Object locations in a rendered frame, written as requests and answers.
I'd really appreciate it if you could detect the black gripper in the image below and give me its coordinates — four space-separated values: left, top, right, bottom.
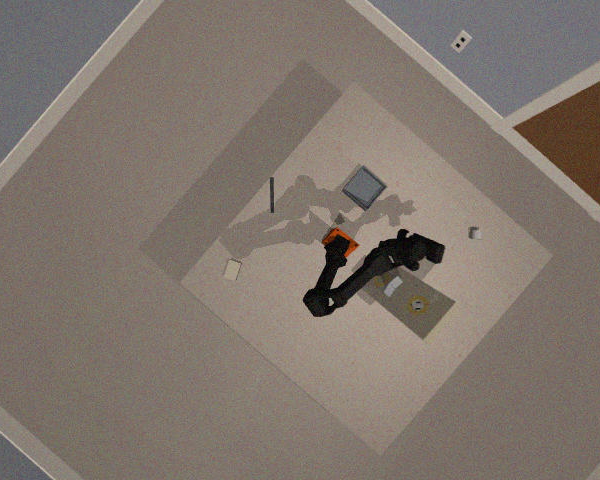
397 229 445 264

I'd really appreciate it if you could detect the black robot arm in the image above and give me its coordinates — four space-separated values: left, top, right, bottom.
303 234 427 317

